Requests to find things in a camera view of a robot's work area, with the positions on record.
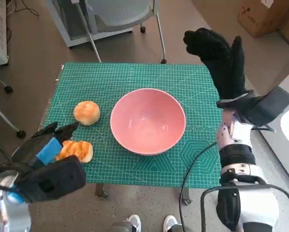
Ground round toy bread bun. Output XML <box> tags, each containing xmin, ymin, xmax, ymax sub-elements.
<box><xmin>73</xmin><ymin>101</ymin><xmax>101</xmax><ymax>126</ymax></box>

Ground green cutting mat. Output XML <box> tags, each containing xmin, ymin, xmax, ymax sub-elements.
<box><xmin>39</xmin><ymin>62</ymin><xmax>222</xmax><ymax>189</ymax></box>

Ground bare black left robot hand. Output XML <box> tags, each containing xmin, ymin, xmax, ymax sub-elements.
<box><xmin>11</xmin><ymin>121</ymin><xmax>81</xmax><ymax>170</ymax></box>

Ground chair legs with black casters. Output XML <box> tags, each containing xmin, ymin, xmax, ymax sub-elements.
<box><xmin>0</xmin><ymin>72</ymin><xmax>26</xmax><ymax>139</ymax></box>

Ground grey mesh chair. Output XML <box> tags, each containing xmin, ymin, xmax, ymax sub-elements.
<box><xmin>78</xmin><ymin>0</ymin><xmax>168</xmax><ymax>63</ymax></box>

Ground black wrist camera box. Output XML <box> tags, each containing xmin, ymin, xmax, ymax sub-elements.
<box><xmin>241</xmin><ymin>86</ymin><xmax>289</xmax><ymax>126</ymax></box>
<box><xmin>15</xmin><ymin>155</ymin><xmax>87</xmax><ymax>203</ymax></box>

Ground ridged toy bread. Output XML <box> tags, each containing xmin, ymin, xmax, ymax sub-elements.
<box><xmin>55</xmin><ymin>140</ymin><xmax>94</xmax><ymax>163</ymax></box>

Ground grey table leg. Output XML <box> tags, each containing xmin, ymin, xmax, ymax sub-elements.
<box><xmin>180</xmin><ymin>188</ymin><xmax>192</xmax><ymax>205</ymax></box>
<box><xmin>95</xmin><ymin>184</ymin><xmax>109</xmax><ymax>199</ymax></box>

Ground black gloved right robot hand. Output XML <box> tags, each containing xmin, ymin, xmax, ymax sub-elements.
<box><xmin>183</xmin><ymin>28</ymin><xmax>248</xmax><ymax>101</ymax></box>

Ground thick black looped cable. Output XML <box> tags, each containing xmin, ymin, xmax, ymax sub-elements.
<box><xmin>200</xmin><ymin>184</ymin><xmax>289</xmax><ymax>232</ymax></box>

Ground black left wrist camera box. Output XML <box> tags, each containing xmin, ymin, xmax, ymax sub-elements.
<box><xmin>15</xmin><ymin>155</ymin><xmax>87</xmax><ymax>203</ymax></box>

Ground thin black cable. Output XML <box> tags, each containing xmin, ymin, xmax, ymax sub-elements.
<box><xmin>178</xmin><ymin>141</ymin><xmax>218</xmax><ymax>232</ymax></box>

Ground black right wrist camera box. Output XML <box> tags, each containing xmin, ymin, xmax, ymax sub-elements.
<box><xmin>241</xmin><ymin>86</ymin><xmax>289</xmax><ymax>126</ymax></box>

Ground pink bowl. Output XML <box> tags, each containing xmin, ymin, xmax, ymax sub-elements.
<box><xmin>109</xmin><ymin>88</ymin><xmax>186</xmax><ymax>157</ymax></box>

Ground printed cardboard box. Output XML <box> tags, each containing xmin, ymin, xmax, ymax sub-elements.
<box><xmin>237</xmin><ymin>0</ymin><xmax>289</xmax><ymax>38</ymax></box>

